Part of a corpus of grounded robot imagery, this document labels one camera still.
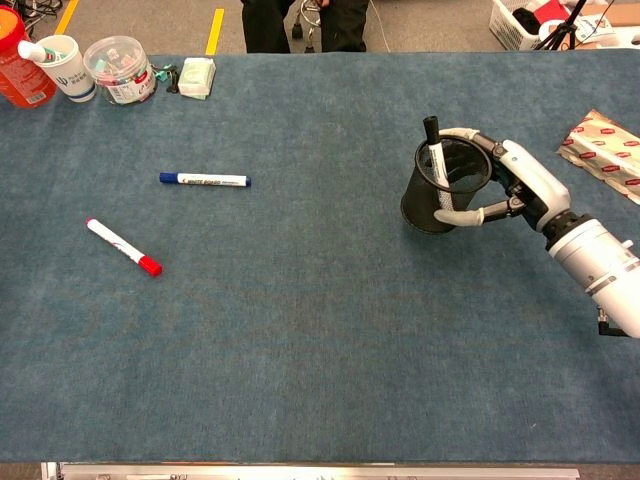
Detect chrome chair base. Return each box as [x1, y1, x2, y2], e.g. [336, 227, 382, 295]
[291, 5, 322, 54]

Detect white printed bag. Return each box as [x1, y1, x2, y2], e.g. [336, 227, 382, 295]
[574, 13, 619, 49]

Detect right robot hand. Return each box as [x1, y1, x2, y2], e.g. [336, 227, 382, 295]
[432, 127, 572, 234]

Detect pale green tissue pack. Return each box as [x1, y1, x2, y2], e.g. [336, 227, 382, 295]
[177, 56, 218, 101]

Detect red whiteboard marker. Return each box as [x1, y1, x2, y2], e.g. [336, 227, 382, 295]
[84, 216, 164, 278]

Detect aluminium table rail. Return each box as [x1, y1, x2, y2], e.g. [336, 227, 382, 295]
[40, 460, 581, 480]

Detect white tube with green band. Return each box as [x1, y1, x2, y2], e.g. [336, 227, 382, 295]
[17, 39, 64, 64]

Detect clear jar of clips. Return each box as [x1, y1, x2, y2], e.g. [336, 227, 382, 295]
[82, 35, 159, 106]

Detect black arm cable connector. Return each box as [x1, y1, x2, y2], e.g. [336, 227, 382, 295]
[594, 307, 631, 339]

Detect black tripod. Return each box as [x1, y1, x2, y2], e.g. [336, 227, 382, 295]
[535, 0, 589, 51]

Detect red canister with orange lid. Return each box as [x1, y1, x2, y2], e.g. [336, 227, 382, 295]
[0, 3, 59, 110]

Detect black whiteboard marker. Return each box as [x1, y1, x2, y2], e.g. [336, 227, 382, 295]
[422, 116, 457, 217]

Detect white paper cup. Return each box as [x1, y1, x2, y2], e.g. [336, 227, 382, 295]
[35, 34, 97, 104]

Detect yellow floor tape strip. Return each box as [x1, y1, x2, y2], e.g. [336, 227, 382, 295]
[205, 8, 226, 56]
[53, 0, 80, 36]

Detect black floor cables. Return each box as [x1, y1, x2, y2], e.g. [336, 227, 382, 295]
[22, 0, 64, 31]

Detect blue table cloth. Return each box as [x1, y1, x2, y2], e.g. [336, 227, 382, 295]
[0, 49, 640, 464]

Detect person in black trousers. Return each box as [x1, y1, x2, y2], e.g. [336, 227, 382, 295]
[241, 0, 369, 54]

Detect white floor cable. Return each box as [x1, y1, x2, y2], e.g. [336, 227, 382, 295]
[367, 0, 392, 53]

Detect silver foil snack package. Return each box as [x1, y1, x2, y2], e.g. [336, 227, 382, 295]
[555, 108, 640, 206]

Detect white plastic basket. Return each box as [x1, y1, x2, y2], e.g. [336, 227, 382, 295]
[488, 0, 576, 51]

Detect cardboard box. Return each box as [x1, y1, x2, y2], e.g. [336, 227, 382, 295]
[582, 0, 640, 29]

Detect blue whiteboard marker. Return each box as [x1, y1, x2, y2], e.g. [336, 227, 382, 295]
[158, 171, 253, 189]

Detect black mesh pen cup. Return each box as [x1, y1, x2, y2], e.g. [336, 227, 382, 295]
[399, 135, 494, 235]

